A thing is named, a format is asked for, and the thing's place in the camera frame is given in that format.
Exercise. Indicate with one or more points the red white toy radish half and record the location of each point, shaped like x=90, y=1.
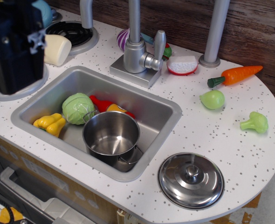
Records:
x=182, y=65

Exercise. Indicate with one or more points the red toy ketchup bottle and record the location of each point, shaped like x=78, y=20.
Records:
x=105, y=106

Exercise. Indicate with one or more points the grey support pole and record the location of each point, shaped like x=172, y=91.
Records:
x=86, y=13
x=210, y=57

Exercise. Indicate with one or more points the black rear right stove burner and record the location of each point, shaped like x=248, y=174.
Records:
x=82, y=39

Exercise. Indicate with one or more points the silver toy faucet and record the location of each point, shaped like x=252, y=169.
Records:
x=137, y=65

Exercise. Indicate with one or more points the red green toy vegetable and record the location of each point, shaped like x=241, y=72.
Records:
x=167, y=52

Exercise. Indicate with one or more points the stainless steel pot lid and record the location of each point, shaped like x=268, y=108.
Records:
x=191, y=181

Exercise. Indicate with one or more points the light blue toy kettle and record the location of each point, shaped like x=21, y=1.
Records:
x=45, y=10

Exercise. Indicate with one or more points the orange toy carrot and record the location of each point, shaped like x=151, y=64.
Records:
x=234, y=75

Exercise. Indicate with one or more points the grey support pole right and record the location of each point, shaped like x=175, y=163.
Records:
x=210, y=57

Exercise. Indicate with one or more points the teal toy utensil handle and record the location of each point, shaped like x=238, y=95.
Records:
x=147, y=39

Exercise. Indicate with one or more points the light green toy pear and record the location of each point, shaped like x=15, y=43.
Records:
x=214, y=99

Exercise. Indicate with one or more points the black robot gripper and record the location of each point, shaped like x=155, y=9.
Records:
x=22, y=43

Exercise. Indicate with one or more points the yellow toy under counter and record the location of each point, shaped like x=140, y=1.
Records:
x=5, y=217

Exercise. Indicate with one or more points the purple striped toy onion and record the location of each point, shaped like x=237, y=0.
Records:
x=122, y=38

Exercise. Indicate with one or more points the grey oven door handle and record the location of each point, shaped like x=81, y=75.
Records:
x=40, y=205

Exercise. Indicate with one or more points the green toy cabbage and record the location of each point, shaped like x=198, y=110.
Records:
x=78, y=109

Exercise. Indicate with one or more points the yellow toy bell pepper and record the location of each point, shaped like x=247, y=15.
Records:
x=52, y=124

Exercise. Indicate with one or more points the green toy broccoli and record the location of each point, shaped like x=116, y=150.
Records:
x=256, y=121

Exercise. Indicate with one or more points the cream toy milk jug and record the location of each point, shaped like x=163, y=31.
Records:
x=57, y=49

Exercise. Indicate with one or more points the grey support pole left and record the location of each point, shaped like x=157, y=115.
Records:
x=86, y=13

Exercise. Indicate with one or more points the grey toy sink basin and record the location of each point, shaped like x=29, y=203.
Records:
x=155, y=116

